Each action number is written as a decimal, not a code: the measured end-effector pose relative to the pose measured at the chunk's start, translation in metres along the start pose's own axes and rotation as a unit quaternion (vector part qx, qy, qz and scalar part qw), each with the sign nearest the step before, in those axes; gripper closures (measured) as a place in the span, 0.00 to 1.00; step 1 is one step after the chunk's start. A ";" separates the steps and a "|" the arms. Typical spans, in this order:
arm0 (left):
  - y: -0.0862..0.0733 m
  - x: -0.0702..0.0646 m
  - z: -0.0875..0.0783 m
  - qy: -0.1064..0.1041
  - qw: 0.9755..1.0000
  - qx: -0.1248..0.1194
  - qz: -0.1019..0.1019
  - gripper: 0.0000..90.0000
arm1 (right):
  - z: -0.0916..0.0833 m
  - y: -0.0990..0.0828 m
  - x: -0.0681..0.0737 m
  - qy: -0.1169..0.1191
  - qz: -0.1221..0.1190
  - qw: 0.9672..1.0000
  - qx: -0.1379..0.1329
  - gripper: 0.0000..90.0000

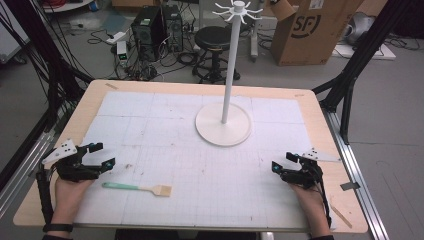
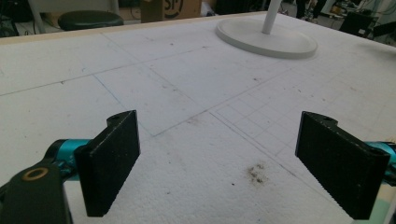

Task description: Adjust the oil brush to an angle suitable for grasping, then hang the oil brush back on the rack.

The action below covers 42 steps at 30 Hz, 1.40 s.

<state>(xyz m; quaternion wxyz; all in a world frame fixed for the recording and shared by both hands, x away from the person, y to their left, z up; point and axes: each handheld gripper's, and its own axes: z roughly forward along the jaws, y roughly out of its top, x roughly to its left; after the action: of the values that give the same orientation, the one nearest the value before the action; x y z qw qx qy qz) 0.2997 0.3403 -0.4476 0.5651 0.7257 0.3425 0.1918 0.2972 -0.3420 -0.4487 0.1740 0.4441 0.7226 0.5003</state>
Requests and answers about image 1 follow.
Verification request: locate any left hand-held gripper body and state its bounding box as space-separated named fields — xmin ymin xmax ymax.
xmin=41 ymin=139 xmax=102 ymax=183

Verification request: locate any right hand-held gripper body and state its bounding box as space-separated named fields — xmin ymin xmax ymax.
xmin=279 ymin=147 xmax=342 ymax=190

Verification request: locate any green-handled wooden spatula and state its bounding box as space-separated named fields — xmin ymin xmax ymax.
xmin=101 ymin=181 xmax=173 ymax=198

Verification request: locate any white hook stand rack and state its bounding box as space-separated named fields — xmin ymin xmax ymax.
xmin=194 ymin=0 xmax=264 ymax=148

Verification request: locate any person's left hand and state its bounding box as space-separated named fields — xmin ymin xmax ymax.
xmin=52 ymin=176 xmax=95 ymax=218

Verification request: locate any person's right hand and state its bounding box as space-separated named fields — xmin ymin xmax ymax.
xmin=289 ymin=183 xmax=327 ymax=222

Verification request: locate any grey tape piece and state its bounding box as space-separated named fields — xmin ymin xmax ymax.
xmin=339 ymin=181 xmax=361 ymax=192

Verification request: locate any black wristband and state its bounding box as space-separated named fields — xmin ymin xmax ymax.
xmin=42 ymin=223 xmax=74 ymax=234

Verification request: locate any white grid mat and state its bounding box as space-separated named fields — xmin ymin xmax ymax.
xmin=73 ymin=91 xmax=336 ymax=231

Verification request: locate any small white device green display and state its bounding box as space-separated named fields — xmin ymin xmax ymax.
xmin=115 ymin=40 xmax=130 ymax=67

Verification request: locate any white power strip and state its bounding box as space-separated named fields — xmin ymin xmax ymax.
xmin=105 ymin=31 xmax=127 ymax=46

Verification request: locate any brown cardboard box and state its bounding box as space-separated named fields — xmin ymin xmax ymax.
xmin=269 ymin=0 xmax=366 ymax=67

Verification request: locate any white flat board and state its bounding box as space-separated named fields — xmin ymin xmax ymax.
xmin=332 ymin=43 xmax=397 ymax=61

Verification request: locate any black computer tower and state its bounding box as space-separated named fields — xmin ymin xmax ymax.
xmin=162 ymin=4 xmax=185 ymax=53
xmin=130 ymin=5 xmax=167 ymax=63

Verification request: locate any black round stool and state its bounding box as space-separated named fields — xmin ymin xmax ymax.
xmin=191 ymin=25 xmax=242 ymax=85

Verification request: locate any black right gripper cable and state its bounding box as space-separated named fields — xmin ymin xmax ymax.
xmin=314 ymin=181 xmax=333 ymax=229

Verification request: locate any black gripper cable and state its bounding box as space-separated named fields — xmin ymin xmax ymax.
xmin=35 ymin=168 xmax=55 ymax=225
xmin=314 ymin=181 xmax=333 ymax=229

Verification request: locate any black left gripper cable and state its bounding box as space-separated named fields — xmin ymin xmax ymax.
xmin=35 ymin=168 xmax=55 ymax=225

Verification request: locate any aluminium rail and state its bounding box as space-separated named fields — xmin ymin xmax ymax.
xmin=321 ymin=108 xmax=390 ymax=240
xmin=0 ymin=129 xmax=56 ymax=212

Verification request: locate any black metal frame strut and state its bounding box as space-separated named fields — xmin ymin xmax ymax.
xmin=5 ymin=0 xmax=95 ymax=129
xmin=312 ymin=0 xmax=414 ymax=145

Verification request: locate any bundle of black floor cables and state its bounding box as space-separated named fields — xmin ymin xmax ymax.
xmin=87 ymin=29 xmax=202 ymax=82

